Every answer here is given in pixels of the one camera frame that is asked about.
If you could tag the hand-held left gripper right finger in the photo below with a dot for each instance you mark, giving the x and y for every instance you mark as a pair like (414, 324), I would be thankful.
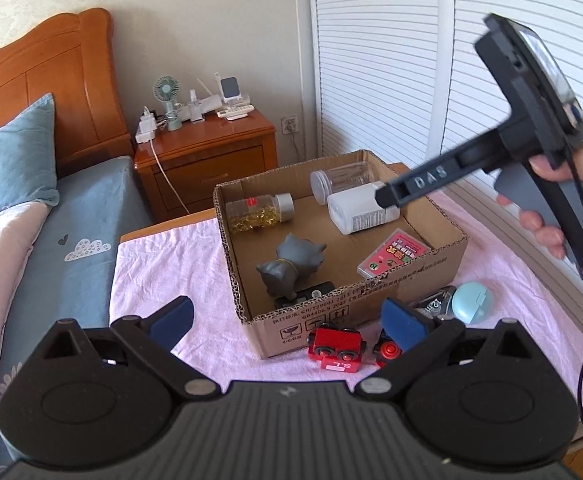
(404, 322)

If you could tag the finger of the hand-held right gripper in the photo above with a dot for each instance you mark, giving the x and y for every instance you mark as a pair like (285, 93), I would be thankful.
(421, 180)

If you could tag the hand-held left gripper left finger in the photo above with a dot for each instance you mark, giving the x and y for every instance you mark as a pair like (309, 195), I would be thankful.
(174, 320)

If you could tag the red black toy train car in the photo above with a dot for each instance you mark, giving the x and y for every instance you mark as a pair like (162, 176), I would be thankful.
(389, 352)

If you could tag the pink white card box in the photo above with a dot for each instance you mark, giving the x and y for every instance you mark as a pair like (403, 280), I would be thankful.
(391, 255)

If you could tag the white plastic bottle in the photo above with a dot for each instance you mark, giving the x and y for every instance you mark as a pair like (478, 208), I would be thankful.
(356, 210)

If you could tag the clear plastic jar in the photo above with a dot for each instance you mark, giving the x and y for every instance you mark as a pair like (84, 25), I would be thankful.
(346, 177)

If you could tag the small black rectangular device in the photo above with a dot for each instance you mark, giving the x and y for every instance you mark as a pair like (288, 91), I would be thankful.
(316, 292)

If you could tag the brown cardboard box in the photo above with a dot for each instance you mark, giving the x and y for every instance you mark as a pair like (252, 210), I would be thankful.
(291, 330)

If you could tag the grey cat toy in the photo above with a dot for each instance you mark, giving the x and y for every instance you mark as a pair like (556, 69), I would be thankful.
(291, 265)

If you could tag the clear bottle of yellow capsules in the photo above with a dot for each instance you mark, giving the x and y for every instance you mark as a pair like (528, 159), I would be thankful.
(251, 212)

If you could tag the pink towel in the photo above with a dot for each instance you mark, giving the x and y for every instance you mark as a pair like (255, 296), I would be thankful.
(211, 340)

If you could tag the teal round case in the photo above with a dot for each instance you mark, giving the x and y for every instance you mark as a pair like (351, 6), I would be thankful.
(474, 302)

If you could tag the blue patterned bed sheet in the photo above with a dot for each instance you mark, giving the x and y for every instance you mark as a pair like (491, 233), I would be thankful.
(81, 270)

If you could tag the wooden nightstand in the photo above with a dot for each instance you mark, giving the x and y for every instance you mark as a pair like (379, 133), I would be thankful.
(211, 160)

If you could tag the pink pillow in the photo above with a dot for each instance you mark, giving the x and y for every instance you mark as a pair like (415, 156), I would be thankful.
(1, 285)

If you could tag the white power strip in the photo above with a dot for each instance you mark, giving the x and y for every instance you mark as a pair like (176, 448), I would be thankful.
(144, 136)

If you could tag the white remote control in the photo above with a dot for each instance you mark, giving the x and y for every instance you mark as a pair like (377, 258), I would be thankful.
(236, 111)

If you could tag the white charger plug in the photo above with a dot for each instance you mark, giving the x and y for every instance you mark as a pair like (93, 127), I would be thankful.
(148, 120)

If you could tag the clear spray bottle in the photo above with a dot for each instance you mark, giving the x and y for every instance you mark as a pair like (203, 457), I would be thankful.
(195, 107)

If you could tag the white organizer stand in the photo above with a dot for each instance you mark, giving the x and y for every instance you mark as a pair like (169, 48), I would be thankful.
(210, 100)

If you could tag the blue pillow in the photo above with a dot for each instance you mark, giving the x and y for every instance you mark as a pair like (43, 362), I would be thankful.
(11, 165)

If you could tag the small green desk fan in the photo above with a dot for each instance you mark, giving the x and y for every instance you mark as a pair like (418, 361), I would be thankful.
(165, 87)

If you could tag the wooden headboard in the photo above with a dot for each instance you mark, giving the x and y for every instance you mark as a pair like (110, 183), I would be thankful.
(46, 85)

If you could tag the low wall socket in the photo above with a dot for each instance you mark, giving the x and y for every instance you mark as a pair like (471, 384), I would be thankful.
(290, 125)

